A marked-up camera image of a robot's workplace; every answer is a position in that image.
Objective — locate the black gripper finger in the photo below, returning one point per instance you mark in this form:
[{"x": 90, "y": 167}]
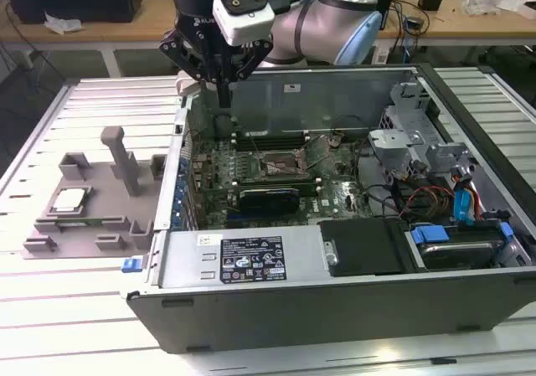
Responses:
[
  {"x": 178, "y": 49},
  {"x": 257, "y": 55}
]

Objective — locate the metal locking lever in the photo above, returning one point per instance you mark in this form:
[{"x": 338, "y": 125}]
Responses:
[{"x": 254, "y": 143}]

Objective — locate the silver CPU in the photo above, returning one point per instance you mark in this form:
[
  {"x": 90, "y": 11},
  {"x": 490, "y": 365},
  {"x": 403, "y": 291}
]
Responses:
[{"x": 70, "y": 200}]

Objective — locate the CPU socket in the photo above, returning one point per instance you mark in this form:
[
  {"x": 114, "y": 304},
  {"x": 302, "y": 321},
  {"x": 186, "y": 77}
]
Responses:
[{"x": 276, "y": 168}]

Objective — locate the light grey case latch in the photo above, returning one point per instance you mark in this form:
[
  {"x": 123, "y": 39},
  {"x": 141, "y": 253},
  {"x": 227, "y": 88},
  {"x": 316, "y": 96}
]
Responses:
[{"x": 186, "y": 83}]

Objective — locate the wooden desk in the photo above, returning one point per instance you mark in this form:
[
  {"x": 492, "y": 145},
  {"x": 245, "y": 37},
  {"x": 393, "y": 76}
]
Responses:
[{"x": 125, "y": 28}]

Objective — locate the black RAM slot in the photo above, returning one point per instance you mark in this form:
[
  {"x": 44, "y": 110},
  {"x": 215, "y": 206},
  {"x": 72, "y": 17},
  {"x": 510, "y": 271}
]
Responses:
[
  {"x": 276, "y": 138},
  {"x": 276, "y": 134},
  {"x": 276, "y": 179},
  {"x": 276, "y": 147},
  {"x": 276, "y": 142}
]

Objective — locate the round coin battery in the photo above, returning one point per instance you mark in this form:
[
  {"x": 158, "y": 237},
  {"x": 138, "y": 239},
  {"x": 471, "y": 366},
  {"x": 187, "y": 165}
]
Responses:
[{"x": 335, "y": 140}]

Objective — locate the white crumpled wrap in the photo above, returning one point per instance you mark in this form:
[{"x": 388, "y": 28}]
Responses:
[{"x": 63, "y": 24}]

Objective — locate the white power strip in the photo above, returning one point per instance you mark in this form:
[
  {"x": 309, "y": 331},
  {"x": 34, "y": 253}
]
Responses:
[{"x": 380, "y": 55}]

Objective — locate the green motherboard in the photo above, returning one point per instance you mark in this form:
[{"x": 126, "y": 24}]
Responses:
[{"x": 335, "y": 171}]

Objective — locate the green RAM stick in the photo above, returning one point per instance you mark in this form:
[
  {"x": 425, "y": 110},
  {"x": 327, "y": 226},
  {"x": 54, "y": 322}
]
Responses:
[
  {"x": 307, "y": 188},
  {"x": 79, "y": 224}
]

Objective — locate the black graphics card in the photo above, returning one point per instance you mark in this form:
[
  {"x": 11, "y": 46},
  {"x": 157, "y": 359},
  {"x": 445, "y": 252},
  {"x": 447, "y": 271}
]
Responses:
[{"x": 268, "y": 202}]

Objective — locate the silver drive cage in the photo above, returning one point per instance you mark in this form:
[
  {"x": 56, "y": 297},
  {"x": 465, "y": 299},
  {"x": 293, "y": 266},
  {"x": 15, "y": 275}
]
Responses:
[{"x": 402, "y": 139}]

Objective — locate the grey parts rack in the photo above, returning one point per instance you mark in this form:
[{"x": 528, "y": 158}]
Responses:
[{"x": 104, "y": 208}]

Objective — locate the silver power supply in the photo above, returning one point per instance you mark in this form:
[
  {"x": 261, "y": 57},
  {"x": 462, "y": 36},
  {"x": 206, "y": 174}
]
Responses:
[{"x": 184, "y": 263}]

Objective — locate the blue case latch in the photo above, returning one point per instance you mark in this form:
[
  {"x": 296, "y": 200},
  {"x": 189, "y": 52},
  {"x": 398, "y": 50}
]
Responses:
[{"x": 130, "y": 265}]

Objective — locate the clear plastic bag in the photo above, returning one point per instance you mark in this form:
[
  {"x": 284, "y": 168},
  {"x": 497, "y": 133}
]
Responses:
[{"x": 481, "y": 1}]

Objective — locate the white flat box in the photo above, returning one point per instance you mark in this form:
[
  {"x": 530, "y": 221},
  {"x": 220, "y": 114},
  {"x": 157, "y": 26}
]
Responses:
[{"x": 519, "y": 7}]

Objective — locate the dark grey PC case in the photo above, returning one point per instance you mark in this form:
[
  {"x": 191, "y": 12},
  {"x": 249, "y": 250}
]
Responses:
[{"x": 293, "y": 321}]

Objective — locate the hard disk in blue carrier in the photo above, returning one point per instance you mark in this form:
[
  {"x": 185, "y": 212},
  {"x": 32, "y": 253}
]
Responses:
[{"x": 456, "y": 254}]

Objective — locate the white camera box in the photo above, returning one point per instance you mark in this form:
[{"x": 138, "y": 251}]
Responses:
[{"x": 247, "y": 26}]

